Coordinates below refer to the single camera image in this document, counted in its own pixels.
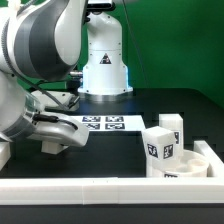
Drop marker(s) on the white rail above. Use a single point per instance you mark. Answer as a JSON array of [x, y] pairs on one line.
[[216, 166], [78, 191]]

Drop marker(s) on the white round stool seat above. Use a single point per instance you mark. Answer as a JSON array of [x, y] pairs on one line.
[[192, 164]]

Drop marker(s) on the white front rail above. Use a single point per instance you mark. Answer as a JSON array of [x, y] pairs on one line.
[[78, 191]]

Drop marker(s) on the white marker sheet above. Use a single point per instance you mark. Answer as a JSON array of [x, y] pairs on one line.
[[112, 122]]

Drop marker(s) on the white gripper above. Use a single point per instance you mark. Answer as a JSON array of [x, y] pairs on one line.
[[59, 128]]

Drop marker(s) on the white right rail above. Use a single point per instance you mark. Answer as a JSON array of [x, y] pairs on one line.
[[216, 166]]

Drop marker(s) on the white block at left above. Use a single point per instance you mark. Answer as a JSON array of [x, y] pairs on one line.
[[5, 153]]

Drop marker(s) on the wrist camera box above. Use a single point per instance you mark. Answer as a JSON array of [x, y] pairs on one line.
[[68, 100]]

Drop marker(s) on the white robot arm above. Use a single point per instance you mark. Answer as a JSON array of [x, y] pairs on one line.
[[44, 41]]

